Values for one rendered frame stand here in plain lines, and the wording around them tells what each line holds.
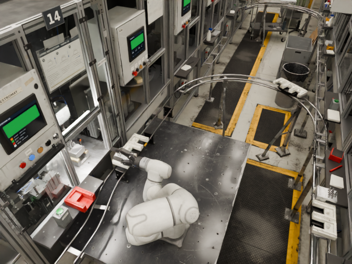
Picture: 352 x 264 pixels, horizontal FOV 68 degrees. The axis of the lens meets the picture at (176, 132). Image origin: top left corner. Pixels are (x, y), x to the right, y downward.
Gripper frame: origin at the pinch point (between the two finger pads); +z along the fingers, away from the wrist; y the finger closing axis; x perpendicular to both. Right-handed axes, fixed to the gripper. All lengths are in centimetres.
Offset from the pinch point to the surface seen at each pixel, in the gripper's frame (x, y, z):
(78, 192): 27.5, -17.4, 14.6
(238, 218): -56, -111, -92
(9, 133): 47, 51, 18
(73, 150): 2.1, -9.8, 37.4
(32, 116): 33, 52, 18
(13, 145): 48, 45, 18
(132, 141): -38.6, -25.9, 12.2
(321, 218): -23, -24, -141
